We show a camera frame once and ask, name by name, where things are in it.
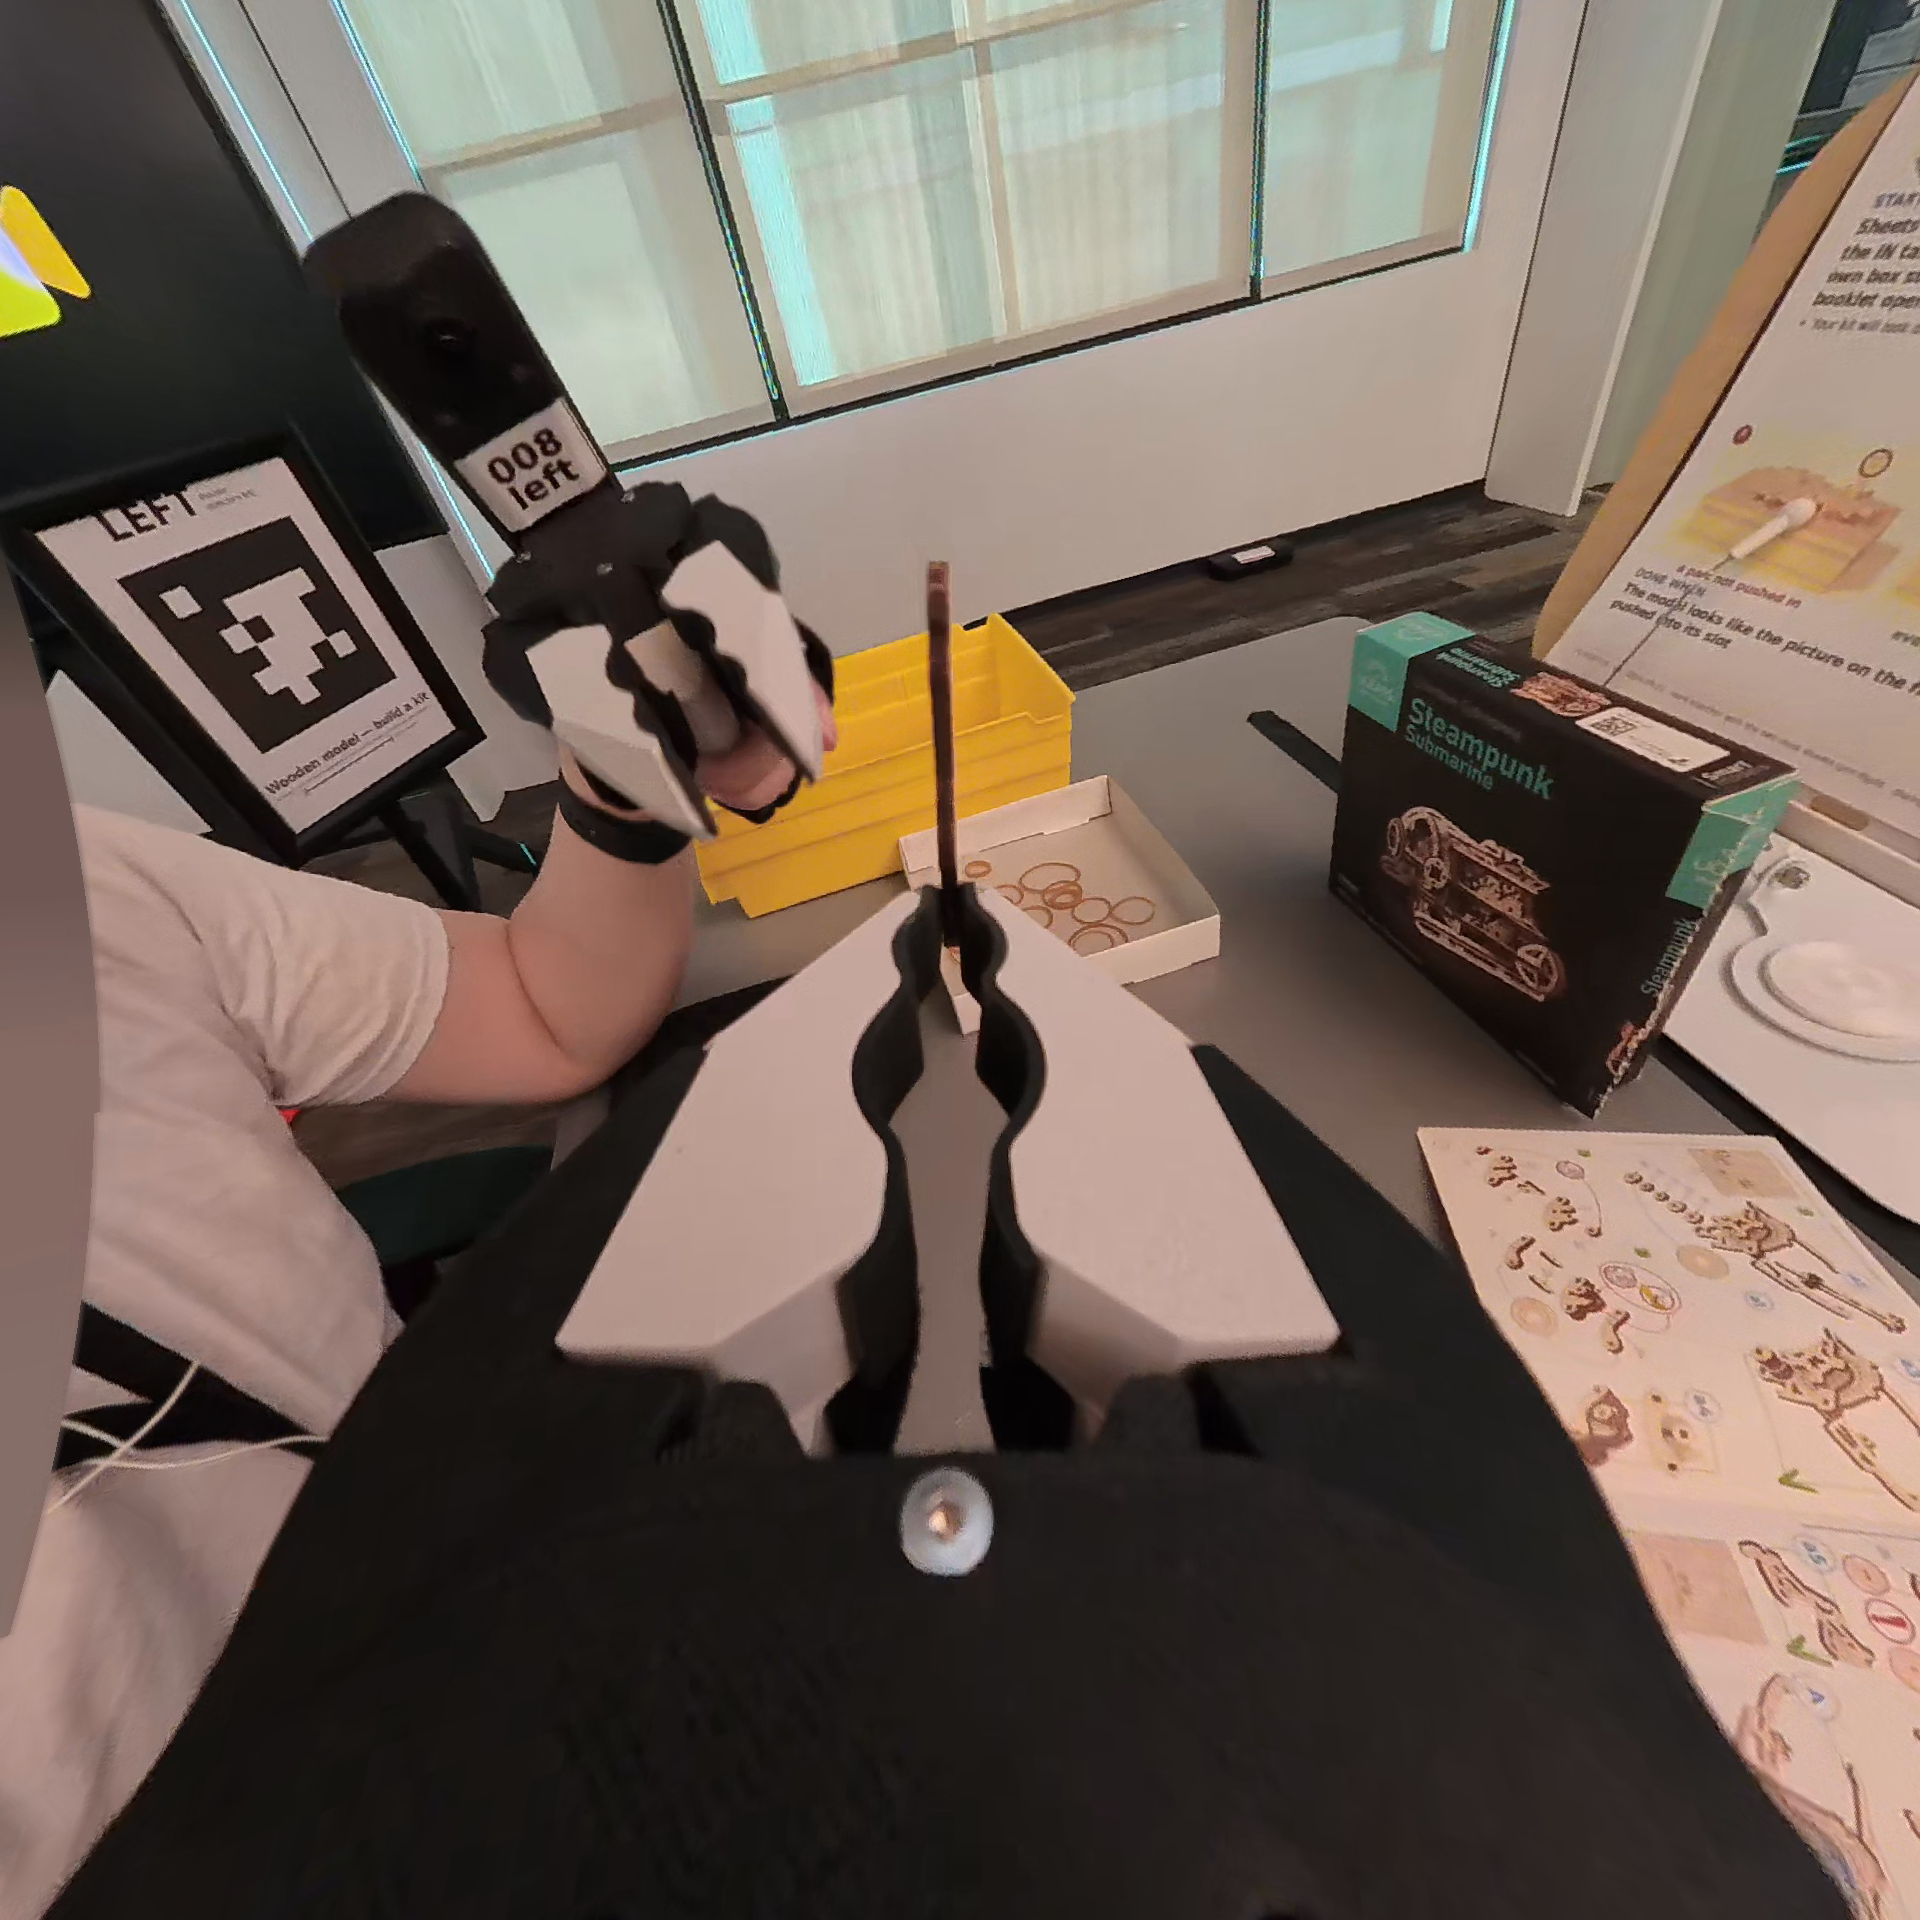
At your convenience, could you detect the black framed marker sign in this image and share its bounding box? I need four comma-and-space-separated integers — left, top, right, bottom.
0, 434, 490, 868

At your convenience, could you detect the cardboard instruction poster board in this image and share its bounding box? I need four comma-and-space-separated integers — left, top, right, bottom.
1534, 60, 1920, 841

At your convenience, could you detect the yellow plastic bin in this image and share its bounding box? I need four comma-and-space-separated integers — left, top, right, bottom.
693, 612, 1079, 921

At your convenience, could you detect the black display screen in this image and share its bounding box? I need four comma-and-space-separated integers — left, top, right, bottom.
0, 0, 453, 549

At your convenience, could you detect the person's left forearm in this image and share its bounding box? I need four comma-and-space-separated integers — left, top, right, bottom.
280, 816, 710, 1113

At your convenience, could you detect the black easel stand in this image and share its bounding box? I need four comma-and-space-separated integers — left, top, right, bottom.
356, 779, 536, 917

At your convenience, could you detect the large glass window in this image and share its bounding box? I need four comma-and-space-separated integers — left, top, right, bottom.
328, 0, 1518, 426

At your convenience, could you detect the person's left hand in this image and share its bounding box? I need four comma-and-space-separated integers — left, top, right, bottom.
698, 675, 842, 818

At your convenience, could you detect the dark wooden part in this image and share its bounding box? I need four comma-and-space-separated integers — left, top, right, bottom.
925, 561, 964, 951

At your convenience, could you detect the white cardboard tray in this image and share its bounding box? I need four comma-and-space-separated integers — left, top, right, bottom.
895, 775, 1224, 1037

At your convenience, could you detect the black model kit box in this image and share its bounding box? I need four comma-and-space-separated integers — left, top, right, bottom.
1328, 612, 1802, 1121

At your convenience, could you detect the thin white cable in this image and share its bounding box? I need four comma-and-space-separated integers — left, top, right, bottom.
56, 1354, 326, 1505

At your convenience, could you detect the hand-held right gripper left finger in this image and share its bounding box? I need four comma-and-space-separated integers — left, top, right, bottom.
556, 885, 923, 1453

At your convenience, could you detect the dark chair seat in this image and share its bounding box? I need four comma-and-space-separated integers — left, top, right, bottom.
335, 1144, 557, 1311

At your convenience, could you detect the white rounded board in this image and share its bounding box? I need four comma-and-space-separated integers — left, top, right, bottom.
1661, 795, 1920, 1226

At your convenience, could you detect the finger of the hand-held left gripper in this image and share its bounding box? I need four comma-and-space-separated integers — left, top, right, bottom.
525, 618, 723, 840
661, 538, 829, 784

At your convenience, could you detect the pile of tan rubber bands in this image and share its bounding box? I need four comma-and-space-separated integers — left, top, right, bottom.
960, 855, 1164, 956

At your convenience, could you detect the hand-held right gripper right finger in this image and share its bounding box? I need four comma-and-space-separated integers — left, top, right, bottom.
972, 883, 1342, 1427

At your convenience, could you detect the illustrated instruction booklet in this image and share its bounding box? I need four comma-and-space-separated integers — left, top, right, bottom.
1416, 1128, 1920, 1920

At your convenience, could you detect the white round pad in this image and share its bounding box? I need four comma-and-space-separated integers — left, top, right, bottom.
1725, 896, 1920, 1069

